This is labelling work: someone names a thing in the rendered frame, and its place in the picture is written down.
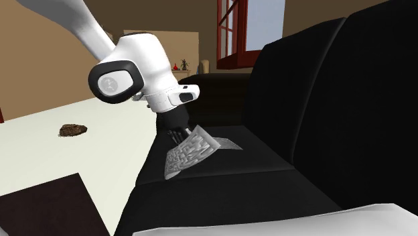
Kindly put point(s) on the dark brown robot stand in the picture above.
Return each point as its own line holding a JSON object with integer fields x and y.
{"x": 45, "y": 209}

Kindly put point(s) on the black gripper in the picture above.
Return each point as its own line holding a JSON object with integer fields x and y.
{"x": 173, "y": 119}

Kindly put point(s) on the white cushion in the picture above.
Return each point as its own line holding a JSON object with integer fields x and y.
{"x": 310, "y": 224}

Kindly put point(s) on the tan side table with ornaments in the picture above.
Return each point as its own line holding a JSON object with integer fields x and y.
{"x": 181, "y": 72}

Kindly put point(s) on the black sofa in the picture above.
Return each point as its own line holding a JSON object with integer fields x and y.
{"x": 326, "y": 108}

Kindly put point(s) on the brown lumpy thing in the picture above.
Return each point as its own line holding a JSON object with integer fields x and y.
{"x": 73, "y": 130}

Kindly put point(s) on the red-framed window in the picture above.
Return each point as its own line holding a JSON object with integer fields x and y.
{"x": 241, "y": 49}

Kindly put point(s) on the grey maze-patterned pillow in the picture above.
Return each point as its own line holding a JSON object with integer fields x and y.
{"x": 189, "y": 153}

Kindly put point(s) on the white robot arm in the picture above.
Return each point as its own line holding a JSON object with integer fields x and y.
{"x": 140, "y": 62}

